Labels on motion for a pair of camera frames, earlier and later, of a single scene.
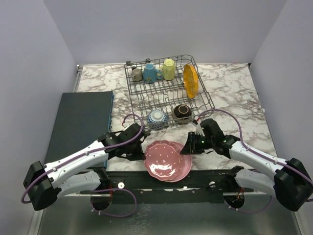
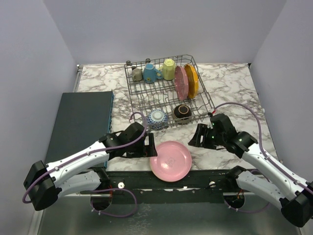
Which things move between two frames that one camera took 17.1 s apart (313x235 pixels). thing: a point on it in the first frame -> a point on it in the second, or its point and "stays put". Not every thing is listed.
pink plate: [162, 159] -> [181, 82]
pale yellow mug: [168, 68] stays put
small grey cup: [137, 75] stays put
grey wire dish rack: [167, 92] stays put
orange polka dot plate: [190, 81] stays put
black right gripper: [190, 147] -> [202, 129]
